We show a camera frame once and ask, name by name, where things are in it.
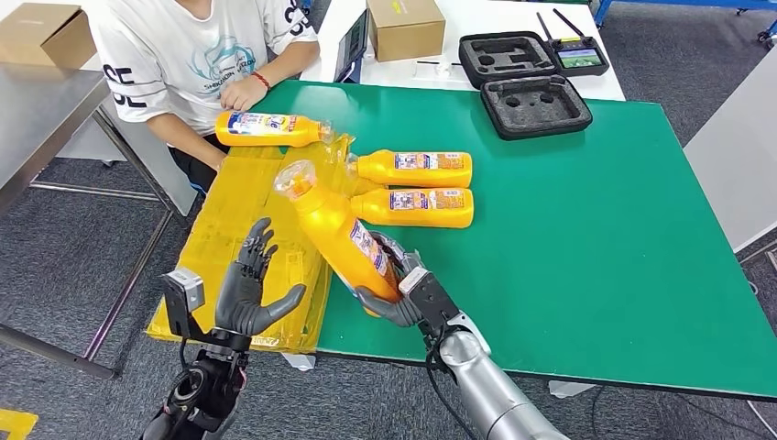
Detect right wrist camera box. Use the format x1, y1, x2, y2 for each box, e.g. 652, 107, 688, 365
397, 266, 463, 336

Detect plain cardboard box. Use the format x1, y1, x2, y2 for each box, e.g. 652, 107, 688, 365
0, 2, 98, 70

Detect person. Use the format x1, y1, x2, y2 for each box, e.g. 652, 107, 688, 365
84, 0, 321, 195

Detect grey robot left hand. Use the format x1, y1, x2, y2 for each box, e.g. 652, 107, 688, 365
213, 217, 308, 338

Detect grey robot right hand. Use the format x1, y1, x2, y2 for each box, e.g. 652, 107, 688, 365
354, 230, 429, 329

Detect dark tablet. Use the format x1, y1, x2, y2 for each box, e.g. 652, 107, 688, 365
332, 8, 371, 84

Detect cardboard box with yellow label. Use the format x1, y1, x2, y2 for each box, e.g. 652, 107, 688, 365
367, 0, 447, 63

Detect black foam-lined case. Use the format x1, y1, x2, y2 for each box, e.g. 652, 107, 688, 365
458, 30, 595, 142

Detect orange detergent bottle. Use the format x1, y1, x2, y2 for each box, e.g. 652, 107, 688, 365
345, 148, 474, 190
272, 159, 406, 318
213, 111, 334, 149
348, 186, 476, 229

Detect yellow plastic sheet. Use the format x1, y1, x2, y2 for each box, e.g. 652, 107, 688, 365
145, 133, 366, 355

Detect person's left hand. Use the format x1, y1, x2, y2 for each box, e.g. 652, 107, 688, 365
219, 73, 268, 113

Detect black remote controller with screen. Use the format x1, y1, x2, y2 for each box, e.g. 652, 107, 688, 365
536, 8, 610, 78

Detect steel table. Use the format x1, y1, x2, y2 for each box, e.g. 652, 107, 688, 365
0, 62, 191, 379

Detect pale grey table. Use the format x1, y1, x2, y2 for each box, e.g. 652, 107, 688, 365
684, 45, 777, 253

